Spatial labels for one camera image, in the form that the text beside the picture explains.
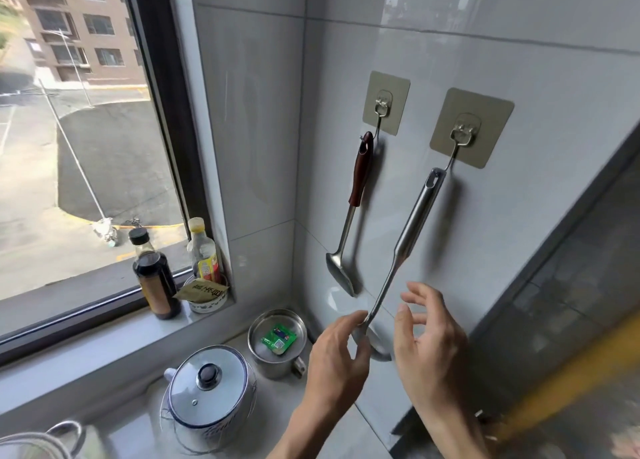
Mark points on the person's left hand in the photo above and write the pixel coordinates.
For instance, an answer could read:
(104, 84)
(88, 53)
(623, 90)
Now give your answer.
(330, 363)

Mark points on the person's right hand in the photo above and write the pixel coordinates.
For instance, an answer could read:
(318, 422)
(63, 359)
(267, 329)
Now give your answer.
(437, 358)

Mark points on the person's right middle finger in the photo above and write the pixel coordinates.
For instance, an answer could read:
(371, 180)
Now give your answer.
(421, 319)

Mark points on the person's left thumb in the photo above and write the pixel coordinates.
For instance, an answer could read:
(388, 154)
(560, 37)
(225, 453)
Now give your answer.
(365, 359)

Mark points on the person's right thumb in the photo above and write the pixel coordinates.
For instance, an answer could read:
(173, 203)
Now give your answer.
(404, 329)

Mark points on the steel ladle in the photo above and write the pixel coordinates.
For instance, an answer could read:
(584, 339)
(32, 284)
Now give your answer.
(415, 224)

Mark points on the person's right forearm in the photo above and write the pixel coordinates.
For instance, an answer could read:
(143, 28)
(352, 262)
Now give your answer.
(450, 431)

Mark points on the person's left forearm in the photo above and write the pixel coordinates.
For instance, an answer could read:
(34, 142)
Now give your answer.
(315, 433)

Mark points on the green seasoning packet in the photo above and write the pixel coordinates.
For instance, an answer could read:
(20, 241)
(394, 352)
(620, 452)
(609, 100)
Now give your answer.
(278, 339)

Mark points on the steel mug with lid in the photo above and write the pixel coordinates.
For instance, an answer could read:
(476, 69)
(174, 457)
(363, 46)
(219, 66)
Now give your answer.
(272, 366)

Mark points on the dark glass range hood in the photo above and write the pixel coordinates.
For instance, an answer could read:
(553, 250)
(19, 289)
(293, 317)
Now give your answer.
(560, 299)

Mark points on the white enamel pot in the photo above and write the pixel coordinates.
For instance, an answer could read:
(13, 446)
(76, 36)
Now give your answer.
(225, 431)

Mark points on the glass pot lid black knob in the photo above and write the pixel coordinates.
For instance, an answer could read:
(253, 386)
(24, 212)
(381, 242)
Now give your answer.
(209, 383)

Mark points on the white patterned bowl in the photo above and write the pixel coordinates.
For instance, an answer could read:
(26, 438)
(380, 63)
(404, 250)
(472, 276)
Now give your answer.
(210, 306)

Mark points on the tan seasoning packet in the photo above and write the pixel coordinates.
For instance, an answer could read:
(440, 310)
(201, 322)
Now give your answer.
(202, 290)

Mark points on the clear yellow-capped bottle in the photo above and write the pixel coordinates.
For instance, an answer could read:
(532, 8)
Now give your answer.
(204, 254)

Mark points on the dark soy sauce bottle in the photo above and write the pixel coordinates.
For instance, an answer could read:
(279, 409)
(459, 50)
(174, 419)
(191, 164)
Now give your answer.
(155, 281)

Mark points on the white parked scooter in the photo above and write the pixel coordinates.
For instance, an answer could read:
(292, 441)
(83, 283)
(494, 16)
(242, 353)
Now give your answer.
(106, 231)

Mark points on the steel-rimmed glass lid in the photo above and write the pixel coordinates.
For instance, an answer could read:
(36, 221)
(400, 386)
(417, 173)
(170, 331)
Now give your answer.
(55, 436)

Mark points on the street lamp pole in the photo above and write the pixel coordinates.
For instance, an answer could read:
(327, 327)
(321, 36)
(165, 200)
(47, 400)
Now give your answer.
(75, 159)

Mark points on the brown apartment building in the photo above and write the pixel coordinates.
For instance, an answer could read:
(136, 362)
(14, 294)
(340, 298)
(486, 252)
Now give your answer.
(75, 24)

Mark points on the large adhesive wall hook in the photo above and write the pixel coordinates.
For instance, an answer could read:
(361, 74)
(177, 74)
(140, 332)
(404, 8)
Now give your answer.
(480, 119)

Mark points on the small adhesive wall hook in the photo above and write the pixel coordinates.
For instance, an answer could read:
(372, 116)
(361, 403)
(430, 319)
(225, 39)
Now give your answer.
(395, 86)

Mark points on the dark window frame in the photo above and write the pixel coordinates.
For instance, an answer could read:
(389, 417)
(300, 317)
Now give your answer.
(175, 124)

